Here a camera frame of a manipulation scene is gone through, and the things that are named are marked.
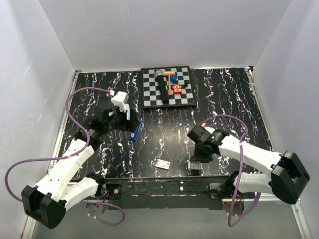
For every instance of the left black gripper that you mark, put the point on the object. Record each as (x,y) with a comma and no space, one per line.
(129,126)

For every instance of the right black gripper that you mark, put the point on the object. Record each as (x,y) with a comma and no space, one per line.
(198,157)

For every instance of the blue black stapler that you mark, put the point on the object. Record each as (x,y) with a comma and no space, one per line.
(134,135)

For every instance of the light blue stapler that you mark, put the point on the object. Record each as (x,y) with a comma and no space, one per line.
(128,112)

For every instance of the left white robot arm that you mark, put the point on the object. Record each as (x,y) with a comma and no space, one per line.
(50,198)

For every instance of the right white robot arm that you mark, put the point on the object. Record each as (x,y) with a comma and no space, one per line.
(281,174)

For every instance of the open staple box tray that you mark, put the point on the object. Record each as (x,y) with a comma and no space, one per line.
(194,165)

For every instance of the black white checkerboard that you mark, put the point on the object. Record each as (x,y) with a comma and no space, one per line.
(151,93)

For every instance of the red white staple box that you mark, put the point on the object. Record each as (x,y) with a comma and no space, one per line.
(162,164)

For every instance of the black microphone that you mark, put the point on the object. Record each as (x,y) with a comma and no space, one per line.
(159,76)

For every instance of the red toy figure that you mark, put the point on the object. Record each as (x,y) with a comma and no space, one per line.
(177,89)

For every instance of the blue toy block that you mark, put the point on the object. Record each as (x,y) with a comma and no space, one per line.
(173,79)

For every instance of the wooden toy hammer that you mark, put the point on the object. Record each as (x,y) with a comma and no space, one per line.
(168,74)

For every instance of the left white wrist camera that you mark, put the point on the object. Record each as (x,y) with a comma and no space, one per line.
(120,99)

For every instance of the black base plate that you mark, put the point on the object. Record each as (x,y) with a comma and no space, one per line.
(165,192)

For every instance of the aluminium frame rail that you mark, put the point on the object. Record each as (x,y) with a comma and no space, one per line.
(30,223)

